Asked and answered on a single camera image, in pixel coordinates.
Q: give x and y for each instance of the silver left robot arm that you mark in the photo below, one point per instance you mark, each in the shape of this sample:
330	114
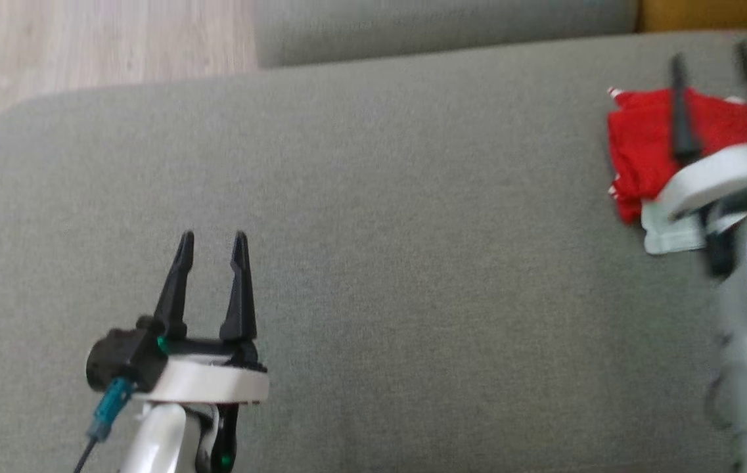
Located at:
159	440

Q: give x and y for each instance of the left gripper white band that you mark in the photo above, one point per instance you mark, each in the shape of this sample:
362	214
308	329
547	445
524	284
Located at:
209	381

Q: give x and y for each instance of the long grey sofa seat cushion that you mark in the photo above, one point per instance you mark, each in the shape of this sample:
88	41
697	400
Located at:
445	29

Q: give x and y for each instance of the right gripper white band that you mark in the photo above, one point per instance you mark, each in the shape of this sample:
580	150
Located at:
715	177

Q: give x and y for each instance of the red numbered basketball jersey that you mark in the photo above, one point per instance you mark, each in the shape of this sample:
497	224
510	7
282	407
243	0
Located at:
649	138

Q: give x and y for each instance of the large grey sofa seat cushion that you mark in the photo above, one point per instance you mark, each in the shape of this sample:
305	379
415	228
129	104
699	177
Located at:
412	230

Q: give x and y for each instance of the wide yellow sofa backrest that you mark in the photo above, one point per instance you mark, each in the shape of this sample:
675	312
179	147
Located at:
721	13

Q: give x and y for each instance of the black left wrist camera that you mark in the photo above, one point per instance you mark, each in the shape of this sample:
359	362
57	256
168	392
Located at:
123	355

